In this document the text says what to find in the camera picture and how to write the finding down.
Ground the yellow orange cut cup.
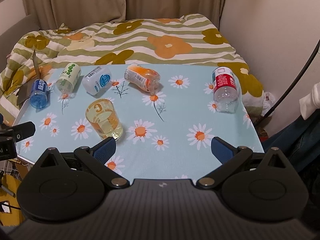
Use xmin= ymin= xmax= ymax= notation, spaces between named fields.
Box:
xmin=85 ymin=99 xmax=123 ymax=140

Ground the blue cut bottle cup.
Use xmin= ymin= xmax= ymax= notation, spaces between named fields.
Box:
xmin=30 ymin=79 xmax=48 ymax=109

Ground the red label clear cup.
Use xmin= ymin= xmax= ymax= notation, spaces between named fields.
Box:
xmin=212 ymin=66 xmax=239 ymax=114

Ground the white blue label cup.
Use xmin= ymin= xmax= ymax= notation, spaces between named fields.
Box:
xmin=81 ymin=66 xmax=112 ymax=95

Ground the green dotted cut cup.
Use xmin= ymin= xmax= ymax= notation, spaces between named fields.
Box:
xmin=55 ymin=63 xmax=81 ymax=94

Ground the orange label cut cup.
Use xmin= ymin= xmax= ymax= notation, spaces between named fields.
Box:
xmin=124 ymin=63 xmax=161 ymax=95

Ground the light blue daisy tablecloth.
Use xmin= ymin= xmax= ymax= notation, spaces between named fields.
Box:
xmin=17 ymin=64 xmax=263 ymax=180

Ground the grey headboard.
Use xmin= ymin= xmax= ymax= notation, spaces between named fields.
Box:
xmin=0 ymin=15 xmax=40 ymax=71

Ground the striped floral blanket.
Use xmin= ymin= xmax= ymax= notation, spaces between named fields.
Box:
xmin=1 ymin=14 xmax=264 ymax=126

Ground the beige curtain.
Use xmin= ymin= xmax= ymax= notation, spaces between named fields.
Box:
xmin=22 ymin=0 xmax=225 ymax=30

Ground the black cable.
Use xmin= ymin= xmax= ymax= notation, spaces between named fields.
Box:
xmin=254 ymin=38 xmax=320 ymax=127

